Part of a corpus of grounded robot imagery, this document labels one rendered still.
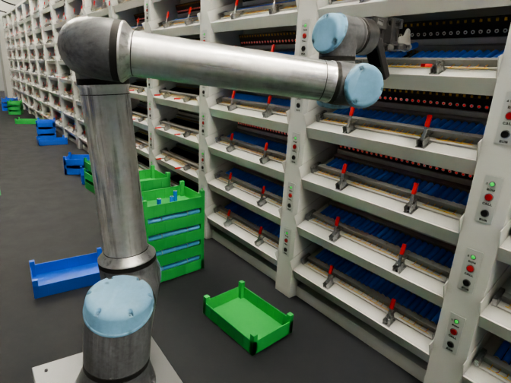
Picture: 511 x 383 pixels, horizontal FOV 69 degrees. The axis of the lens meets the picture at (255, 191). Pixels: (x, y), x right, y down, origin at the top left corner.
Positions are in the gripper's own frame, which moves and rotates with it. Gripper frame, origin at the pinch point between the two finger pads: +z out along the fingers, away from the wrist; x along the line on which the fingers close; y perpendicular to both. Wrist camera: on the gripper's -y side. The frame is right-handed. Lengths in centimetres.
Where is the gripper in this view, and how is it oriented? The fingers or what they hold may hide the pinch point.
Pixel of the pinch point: (404, 49)
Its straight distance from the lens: 126.6
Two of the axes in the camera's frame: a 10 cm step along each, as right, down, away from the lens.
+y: 0.3, -9.5, -3.2
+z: 7.7, -1.8, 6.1
